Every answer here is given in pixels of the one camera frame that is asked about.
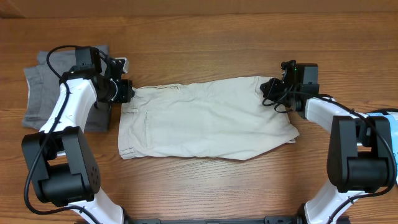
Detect beige shorts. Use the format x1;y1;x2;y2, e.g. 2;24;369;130
118;76;299;161

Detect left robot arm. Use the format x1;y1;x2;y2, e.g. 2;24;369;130
21;45;134;223

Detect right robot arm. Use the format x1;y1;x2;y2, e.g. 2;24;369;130
260;60;397;224

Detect folded grey shorts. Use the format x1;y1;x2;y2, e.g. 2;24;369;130
22;51;111;132

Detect light blue garment pile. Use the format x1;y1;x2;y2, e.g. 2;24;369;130
366;109;397;187

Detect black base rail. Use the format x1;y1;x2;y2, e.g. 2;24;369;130
74;215;352;224

